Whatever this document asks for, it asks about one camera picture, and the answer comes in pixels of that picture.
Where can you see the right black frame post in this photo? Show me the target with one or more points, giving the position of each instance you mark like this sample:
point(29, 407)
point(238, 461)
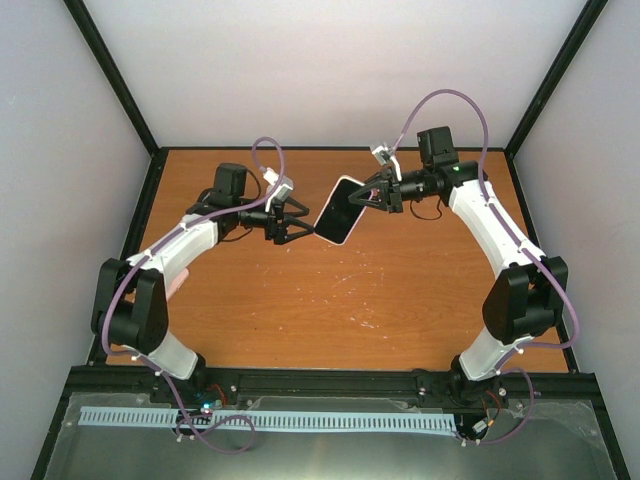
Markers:
point(573, 42)

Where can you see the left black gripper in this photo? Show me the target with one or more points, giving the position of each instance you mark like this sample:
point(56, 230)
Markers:
point(277, 230)

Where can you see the black frame post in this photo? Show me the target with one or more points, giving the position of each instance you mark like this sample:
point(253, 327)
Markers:
point(573, 42)
point(101, 53)

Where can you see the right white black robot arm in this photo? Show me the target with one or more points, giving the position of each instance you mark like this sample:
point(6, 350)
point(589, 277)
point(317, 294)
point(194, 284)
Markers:
point(525, 300)

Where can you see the pink phone case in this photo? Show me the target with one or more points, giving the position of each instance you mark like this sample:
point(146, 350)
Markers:
point(177, 283)

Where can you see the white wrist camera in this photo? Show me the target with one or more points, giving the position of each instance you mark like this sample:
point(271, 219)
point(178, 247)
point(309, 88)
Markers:
point(386, 158)
point(279, 189)

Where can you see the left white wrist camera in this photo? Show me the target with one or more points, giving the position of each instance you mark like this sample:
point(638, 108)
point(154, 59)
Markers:
point(279, 189)

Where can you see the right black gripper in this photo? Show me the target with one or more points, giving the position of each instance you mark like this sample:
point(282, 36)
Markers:
point(390, 201)

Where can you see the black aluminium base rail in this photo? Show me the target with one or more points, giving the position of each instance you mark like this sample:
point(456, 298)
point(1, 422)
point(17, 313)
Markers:
point(235, 386)

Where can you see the left black frame post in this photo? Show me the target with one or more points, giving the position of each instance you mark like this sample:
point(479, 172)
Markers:
point(101, 53)

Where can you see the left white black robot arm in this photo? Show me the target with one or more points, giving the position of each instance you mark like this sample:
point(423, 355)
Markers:
point(131, 302)

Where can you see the white translucent phone case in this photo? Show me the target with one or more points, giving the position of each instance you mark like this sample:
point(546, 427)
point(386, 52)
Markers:
point(350, 235)

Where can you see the metal front plate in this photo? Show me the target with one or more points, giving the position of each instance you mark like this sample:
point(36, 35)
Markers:
point(544, 439)

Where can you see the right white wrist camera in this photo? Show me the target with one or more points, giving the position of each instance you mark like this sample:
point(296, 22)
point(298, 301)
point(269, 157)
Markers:
point(386, 158)

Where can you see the light blue cable duct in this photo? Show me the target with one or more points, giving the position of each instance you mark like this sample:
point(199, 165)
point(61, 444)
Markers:
point(273, 421)

